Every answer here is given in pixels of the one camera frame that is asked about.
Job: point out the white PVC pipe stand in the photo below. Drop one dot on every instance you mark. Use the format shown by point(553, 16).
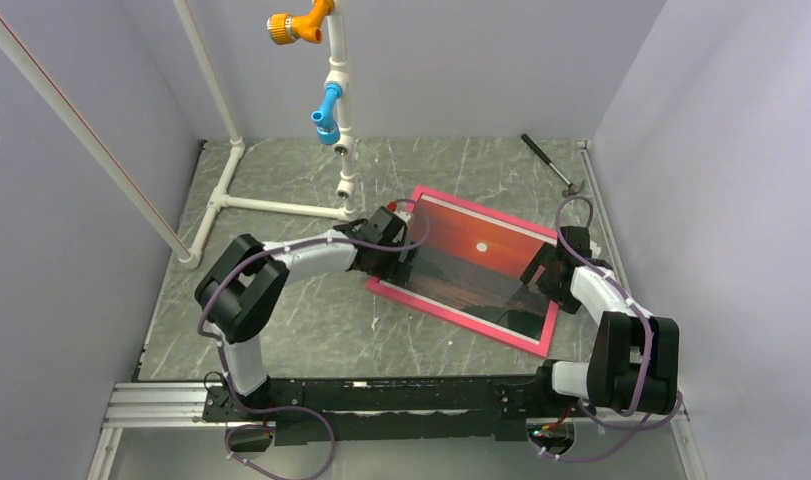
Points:
point(163, 68)

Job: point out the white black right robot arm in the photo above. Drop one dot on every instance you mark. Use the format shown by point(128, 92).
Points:
point(633, 366)

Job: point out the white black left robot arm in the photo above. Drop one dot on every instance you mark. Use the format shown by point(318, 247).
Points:
point(239, 293)

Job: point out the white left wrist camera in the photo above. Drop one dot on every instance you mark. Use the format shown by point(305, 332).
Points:
point(401, 211)

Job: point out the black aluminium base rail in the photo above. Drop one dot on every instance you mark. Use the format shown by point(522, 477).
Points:
point(464, 427)

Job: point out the sunset photo print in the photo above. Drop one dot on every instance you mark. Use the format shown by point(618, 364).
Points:
point(471, 265)

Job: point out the orange pipe nozzle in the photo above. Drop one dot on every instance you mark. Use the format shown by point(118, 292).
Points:
point(286, 28)

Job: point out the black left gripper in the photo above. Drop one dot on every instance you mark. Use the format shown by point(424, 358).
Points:
point(398, 273)

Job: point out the blue pipe nozzle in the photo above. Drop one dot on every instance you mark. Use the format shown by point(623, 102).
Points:
point(324, 118)

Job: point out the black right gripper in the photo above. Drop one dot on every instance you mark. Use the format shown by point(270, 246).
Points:
point(546, 257)

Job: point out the pink picture frame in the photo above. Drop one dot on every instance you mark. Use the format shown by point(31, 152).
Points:
point(458, 318)

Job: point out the small black-handled hammer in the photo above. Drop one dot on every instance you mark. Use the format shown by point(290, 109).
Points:
point(571, 188)

